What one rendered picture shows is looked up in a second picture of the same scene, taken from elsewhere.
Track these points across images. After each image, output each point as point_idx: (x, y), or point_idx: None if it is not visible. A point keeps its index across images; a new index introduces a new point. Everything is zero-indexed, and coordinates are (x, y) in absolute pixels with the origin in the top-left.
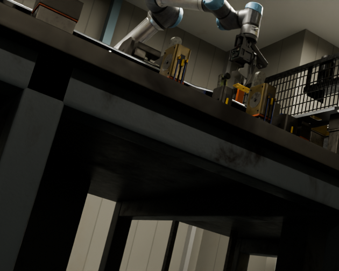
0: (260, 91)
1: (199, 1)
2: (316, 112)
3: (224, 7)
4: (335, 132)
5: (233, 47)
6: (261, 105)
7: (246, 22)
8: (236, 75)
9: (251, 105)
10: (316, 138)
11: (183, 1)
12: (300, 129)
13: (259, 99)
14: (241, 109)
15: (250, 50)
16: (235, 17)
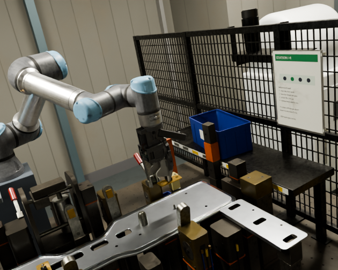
0: (190, 246)
1: (72, 109)
2: (259, 236)
3: (105, 111)
4: (287, 264)
5: (139, 144)
6: (197, 263)
7: (140, 112)
8: (156, 168)
9: (185, 252)
10: (263, 203)
11: (54, 103)
12: (245, 231)
13: (192, 255)
14: (176, 219)
15: (160, 146)
16: (125, 102)
